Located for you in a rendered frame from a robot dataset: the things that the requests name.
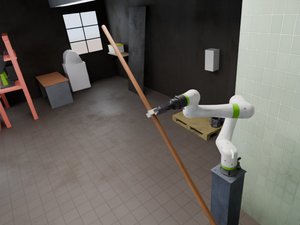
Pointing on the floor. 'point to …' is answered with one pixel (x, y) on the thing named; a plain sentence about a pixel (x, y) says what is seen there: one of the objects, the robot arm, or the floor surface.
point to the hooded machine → (75, 72)
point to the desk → (55, 89)
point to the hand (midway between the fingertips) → (152, 112)
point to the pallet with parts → (200, 124)
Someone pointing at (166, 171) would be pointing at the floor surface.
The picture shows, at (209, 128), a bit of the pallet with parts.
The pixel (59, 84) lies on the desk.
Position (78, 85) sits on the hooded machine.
